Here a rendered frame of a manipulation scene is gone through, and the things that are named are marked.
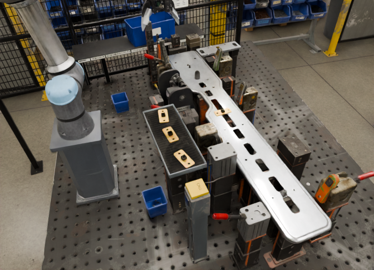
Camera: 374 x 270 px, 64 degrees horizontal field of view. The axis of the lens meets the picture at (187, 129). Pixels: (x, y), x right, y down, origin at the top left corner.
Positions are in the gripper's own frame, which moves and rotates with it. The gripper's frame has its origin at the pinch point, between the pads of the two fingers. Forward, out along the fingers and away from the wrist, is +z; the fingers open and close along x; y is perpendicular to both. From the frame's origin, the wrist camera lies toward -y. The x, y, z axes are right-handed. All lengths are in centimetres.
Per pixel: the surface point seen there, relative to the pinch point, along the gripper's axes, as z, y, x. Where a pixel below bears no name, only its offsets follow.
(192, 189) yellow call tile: 28, 60, -10
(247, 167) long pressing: 44, 47, 19
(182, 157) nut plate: 27, 47, -9
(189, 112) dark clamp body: 36.1, 14.0, 6.2
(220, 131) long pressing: 44, 23, 18
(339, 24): 103, -149, 258
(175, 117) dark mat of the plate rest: 28.0, 23.9, -3.4
